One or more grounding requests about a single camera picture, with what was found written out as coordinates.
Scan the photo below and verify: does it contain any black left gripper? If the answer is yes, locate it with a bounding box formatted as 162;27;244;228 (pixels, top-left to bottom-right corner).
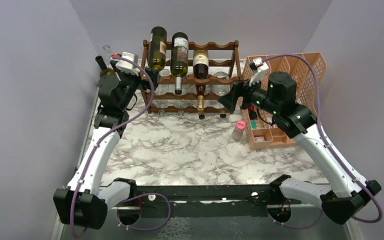
110;61;158;110

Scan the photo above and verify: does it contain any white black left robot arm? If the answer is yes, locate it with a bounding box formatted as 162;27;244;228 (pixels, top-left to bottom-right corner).
53;68;159;230

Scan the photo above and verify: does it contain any dark bottle gold foil neck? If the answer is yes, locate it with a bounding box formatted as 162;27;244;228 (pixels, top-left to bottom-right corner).
192;50;209;120

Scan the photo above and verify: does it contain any green wine bottle white label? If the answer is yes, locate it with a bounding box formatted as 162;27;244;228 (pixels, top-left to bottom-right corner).
170;32;189;95

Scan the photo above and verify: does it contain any aluminium frame rail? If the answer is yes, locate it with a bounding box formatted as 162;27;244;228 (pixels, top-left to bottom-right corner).
49;59;365;240

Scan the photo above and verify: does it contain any clear glass bottle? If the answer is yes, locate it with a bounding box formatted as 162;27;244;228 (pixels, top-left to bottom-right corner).
102;44;113;63

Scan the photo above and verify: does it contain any orange plastic file organizer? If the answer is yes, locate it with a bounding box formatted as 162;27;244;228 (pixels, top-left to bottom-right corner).
240;52;327;150

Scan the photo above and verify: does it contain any brown wooden wine rack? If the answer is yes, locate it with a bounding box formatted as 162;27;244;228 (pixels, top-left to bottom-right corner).
140;40;243;113

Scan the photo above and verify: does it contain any pink capped small bottle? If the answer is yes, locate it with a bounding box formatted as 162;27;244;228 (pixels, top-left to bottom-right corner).
231;120;247;141

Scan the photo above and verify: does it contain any clear bottle in lower rack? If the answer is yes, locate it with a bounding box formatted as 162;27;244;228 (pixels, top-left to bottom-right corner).
212;71;230;119

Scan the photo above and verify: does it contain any green wine bottle cream label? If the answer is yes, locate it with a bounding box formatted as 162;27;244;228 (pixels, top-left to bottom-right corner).
95;55;116;78

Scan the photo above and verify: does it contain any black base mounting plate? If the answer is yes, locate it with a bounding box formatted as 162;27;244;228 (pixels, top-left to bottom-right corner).
114;184;287;218

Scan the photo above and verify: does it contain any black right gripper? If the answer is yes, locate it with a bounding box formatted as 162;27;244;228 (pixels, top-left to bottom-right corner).
218;72;281;115

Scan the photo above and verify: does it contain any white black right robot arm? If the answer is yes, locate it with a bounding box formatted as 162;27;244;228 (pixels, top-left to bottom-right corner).
218;71;381;225

